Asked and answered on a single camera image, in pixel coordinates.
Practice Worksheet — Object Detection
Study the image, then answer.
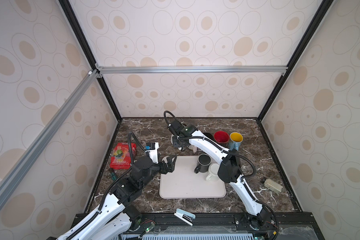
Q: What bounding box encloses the blue butterfly mug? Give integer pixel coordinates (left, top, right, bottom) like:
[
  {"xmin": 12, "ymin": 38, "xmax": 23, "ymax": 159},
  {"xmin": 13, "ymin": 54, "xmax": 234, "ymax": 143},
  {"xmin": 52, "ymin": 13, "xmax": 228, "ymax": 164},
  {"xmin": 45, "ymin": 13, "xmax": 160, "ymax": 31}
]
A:
[{"xmin": 228, "ymin": 132, "xmax": 244, "ymax": 151}]

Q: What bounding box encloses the beige plastic tray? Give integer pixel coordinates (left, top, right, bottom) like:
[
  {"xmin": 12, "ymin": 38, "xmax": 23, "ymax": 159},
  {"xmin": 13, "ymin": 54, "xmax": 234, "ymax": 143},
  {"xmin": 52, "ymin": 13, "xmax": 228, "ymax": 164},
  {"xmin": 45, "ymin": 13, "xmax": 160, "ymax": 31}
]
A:
[{"xmin": 159, "ymin": 156, "xmax": 226, "ymax": 199}]

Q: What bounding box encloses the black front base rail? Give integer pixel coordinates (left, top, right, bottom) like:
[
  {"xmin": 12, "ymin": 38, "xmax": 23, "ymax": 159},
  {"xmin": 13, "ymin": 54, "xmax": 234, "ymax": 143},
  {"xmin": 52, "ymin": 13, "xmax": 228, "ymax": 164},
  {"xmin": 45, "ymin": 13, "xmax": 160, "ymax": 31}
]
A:
[{"xmin": 66, "ymin": 212, "xmax": 325, "ymax": 240}]

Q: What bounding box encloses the cream white mug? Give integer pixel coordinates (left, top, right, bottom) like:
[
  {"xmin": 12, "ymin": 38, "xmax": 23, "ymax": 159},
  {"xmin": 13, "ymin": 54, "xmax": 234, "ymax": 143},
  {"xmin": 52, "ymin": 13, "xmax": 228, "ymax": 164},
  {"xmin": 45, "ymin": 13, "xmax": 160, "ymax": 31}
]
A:
[{"xmin": 206, "ymin": 163, "xmax": 220, "ymax": 182}]

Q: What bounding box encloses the black and white mug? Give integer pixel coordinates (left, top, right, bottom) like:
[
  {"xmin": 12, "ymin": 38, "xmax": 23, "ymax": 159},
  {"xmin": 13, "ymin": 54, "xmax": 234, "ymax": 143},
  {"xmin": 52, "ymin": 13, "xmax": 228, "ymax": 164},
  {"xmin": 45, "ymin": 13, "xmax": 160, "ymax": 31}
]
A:
[{"xmin": 204, "ymin": 133, "xmax": 215, "ymax": 141}]

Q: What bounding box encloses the pink ceramic mug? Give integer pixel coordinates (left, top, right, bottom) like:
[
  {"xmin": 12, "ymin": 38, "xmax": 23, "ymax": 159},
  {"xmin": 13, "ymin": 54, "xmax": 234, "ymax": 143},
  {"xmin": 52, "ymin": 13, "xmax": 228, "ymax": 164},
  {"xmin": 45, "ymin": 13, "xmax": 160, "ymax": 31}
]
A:
[{"xmin": 188, "ymin": 145, "xmax": 198, "ymax": 151}]

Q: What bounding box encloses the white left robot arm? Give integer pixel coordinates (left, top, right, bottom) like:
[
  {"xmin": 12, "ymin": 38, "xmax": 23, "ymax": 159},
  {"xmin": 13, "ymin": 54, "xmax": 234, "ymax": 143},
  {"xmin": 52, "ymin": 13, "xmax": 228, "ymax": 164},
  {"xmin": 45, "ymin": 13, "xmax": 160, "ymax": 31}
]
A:
[{"xmin": 58, "ymin": 155, "xmax": 177, "ymax": 240}]

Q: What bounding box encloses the light blue white stapler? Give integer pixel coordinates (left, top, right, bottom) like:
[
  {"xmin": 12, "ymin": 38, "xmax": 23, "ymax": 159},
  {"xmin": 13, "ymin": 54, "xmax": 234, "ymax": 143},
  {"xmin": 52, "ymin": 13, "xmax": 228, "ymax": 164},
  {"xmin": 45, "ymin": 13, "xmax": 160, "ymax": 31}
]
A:
[{"xmin": 174, "ymin": 209, "xmax": 196, "ymax": 226}]

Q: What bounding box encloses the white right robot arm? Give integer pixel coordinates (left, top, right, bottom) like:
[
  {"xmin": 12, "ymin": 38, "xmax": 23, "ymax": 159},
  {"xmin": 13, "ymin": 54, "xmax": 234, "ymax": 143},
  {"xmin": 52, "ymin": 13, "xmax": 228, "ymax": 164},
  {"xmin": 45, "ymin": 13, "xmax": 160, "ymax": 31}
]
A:
[{"xmin": 164, "ymin": 111, "xmax": 279, "ymax": 231}]

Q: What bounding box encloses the black skull mug red inside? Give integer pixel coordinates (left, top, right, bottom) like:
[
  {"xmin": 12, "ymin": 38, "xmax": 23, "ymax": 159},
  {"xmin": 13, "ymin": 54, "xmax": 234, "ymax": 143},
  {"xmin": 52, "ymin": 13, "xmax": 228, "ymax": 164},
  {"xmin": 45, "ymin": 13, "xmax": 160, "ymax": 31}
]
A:
[{"xmin": 214, "ymin": 131, "xmax": 230, "ymax": 147}]

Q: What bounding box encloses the red snack bag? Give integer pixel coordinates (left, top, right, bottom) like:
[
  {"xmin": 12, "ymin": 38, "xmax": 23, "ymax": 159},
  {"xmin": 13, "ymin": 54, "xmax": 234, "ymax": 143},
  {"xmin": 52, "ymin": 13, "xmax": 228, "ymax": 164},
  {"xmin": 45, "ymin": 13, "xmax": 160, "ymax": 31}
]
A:
[{"xmin": 110, "ymin": 143, "xmax": 132, "ymax": 170}]

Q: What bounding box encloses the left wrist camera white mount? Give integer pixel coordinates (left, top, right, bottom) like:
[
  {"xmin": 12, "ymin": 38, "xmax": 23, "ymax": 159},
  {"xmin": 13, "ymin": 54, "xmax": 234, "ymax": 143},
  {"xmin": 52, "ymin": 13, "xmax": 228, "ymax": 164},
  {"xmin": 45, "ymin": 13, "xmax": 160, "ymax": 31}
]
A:
[{"xmin": 145, "ymin": 142, "xmax": 159, "ymax": 164}]

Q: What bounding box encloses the green handled screwdriver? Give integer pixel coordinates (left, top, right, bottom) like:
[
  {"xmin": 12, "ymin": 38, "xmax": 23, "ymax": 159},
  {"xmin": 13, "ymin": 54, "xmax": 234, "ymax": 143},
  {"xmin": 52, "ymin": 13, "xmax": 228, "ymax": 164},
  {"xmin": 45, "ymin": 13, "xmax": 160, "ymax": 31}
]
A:
[{"xmin": 108, "ymin": 168, "xmax": 118, "ymax": 182}]

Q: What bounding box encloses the small black mug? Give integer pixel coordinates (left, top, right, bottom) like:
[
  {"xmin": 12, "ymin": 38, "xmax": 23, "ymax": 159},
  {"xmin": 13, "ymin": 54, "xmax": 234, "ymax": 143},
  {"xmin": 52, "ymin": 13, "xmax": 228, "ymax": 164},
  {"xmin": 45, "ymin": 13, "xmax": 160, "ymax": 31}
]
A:
[{"xmin": 194, "ymin": 154, "xmax": 211, "ymax": 174}]

